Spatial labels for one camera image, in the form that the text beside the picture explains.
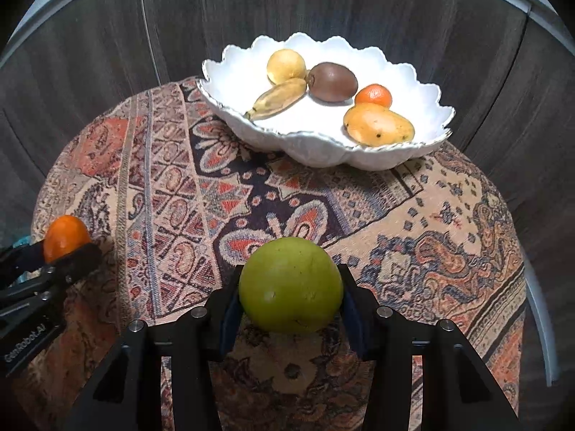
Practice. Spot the pale curved trim strip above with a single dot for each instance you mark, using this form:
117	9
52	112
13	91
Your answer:
541	323

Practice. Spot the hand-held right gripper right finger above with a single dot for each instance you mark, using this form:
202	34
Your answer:
355	323

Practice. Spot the round yellow fruit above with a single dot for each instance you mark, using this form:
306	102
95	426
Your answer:
286	66

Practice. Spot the white scalloped bowl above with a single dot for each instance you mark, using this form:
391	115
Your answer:
323	143

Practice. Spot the brown kiwi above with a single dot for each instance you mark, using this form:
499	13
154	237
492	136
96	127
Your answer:
332	81

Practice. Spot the green apple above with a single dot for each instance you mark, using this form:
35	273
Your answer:
289	285

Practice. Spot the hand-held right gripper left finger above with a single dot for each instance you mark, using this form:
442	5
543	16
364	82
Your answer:
229	318

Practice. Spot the patterned paisley tablecloth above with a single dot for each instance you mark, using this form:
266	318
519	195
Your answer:
179	197

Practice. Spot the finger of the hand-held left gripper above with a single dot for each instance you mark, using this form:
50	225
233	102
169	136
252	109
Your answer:
20	258
74	262

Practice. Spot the yellow mango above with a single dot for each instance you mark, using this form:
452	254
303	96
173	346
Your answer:
377	123

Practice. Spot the teal plastic bag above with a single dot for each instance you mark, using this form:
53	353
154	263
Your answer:
20	241

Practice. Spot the orange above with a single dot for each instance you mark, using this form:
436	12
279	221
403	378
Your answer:
373	95
65	235

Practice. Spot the dark wood cabinet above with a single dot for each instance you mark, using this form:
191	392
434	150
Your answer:
224	4

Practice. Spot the small spotted banana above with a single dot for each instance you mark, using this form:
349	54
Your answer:
276	98

